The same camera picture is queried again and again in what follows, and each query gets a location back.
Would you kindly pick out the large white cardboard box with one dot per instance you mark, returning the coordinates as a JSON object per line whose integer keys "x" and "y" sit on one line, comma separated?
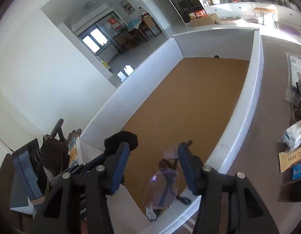
{"x": 201, "y": 85}

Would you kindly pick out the clear lens eyeglasses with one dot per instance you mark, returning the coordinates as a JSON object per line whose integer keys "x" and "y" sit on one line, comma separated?
{"x": 162, "y": 190}

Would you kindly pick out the brown cardboard box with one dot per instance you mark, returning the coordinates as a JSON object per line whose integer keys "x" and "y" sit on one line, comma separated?
{"x": 209, "y": 19}

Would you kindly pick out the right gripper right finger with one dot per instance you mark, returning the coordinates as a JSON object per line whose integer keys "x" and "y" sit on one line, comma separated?
{"x": 191, "y": 167}

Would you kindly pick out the white tv cabinet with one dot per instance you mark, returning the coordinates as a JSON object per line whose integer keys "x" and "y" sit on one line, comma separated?
{"x": 247, "y": 9}

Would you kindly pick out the blue white medicine box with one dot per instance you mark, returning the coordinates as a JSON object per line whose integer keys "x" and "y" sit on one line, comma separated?
{"x": 296, "y": 172}

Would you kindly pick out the black knitted gloves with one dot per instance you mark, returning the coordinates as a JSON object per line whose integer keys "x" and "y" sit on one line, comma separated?
{"x": 112, "y": 143}

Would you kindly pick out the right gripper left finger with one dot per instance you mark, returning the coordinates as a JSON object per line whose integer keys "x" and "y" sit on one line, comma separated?
{"x": 115, "y": 165}

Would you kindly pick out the bagged wooden sticks bundle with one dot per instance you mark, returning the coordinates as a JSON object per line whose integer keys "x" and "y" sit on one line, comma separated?
{"x": 292, "y": 137}

